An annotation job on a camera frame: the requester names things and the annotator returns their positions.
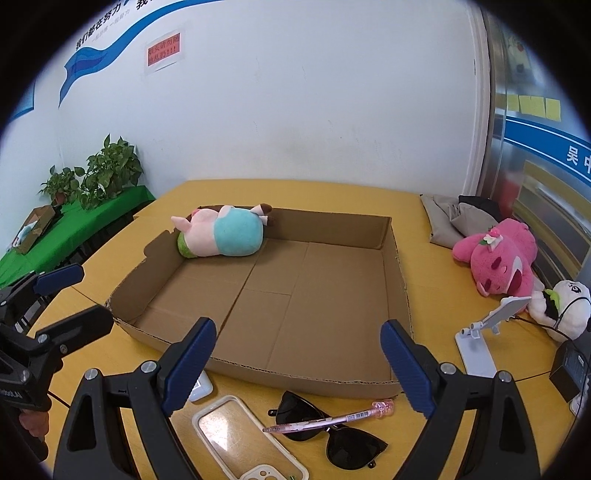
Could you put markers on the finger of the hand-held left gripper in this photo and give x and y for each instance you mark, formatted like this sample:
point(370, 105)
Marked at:
point(87, 323)
point(60, 277)

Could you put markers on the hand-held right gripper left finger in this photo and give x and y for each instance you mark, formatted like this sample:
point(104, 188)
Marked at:
point(189, 364)

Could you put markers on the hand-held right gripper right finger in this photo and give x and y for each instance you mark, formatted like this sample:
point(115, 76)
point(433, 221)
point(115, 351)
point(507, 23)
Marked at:
point(406, 364)

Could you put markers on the white earbud case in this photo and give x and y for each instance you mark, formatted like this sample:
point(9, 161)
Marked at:
point(203, 387)

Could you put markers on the clear phone case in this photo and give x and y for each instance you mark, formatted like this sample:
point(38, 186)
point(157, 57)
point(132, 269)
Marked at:
point(231, 429)

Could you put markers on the pink pen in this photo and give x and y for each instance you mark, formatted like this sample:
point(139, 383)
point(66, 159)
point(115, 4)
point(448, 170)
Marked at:
point(323, 421)

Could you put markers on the black sunglasses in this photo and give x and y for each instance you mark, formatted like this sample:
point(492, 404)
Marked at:
point(351, 450)

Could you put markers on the shallow cardboard box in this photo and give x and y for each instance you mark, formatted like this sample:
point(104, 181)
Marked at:
point(300, 295)

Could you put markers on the person's left hand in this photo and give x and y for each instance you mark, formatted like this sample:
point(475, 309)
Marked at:
point(33, 424)

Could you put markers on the small open cardboard box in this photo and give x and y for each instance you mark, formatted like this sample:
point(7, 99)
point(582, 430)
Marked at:
point(34, 226)

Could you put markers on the green tablecloth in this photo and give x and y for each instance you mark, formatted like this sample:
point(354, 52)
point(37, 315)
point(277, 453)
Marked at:
point(92, 217)

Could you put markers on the white phone stand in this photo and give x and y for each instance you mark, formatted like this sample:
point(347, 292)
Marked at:
point(478, 350)

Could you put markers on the small potted green plant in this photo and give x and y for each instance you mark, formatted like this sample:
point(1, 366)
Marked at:
point(60, 182)

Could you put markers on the large potted green plant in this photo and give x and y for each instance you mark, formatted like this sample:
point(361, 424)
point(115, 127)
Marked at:
point(113, 166)

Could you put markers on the pink and teal pig plush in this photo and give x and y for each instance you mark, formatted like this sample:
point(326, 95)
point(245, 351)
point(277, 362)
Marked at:
point(221, 230)

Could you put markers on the pink bear plush toy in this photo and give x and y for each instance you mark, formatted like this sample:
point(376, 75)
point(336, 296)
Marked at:
point(501, 258)

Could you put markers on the beige cloth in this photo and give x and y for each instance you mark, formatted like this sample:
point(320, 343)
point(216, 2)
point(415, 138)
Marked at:
point(441, 219)

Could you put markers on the black power adapter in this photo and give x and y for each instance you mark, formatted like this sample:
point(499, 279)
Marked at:
point(575, 369)

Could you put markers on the white panda plush toy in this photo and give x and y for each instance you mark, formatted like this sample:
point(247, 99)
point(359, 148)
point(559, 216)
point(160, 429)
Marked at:
point(570, 309)

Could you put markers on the black cloth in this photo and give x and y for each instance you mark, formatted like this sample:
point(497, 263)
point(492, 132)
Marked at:
point(480, 204)

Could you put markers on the yellow sticky notes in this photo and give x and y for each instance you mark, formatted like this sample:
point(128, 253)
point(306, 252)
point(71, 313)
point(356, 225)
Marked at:
point(535, 107)

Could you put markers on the red and white wall sign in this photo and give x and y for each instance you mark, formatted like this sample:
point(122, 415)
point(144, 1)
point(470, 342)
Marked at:
point(164, 51)

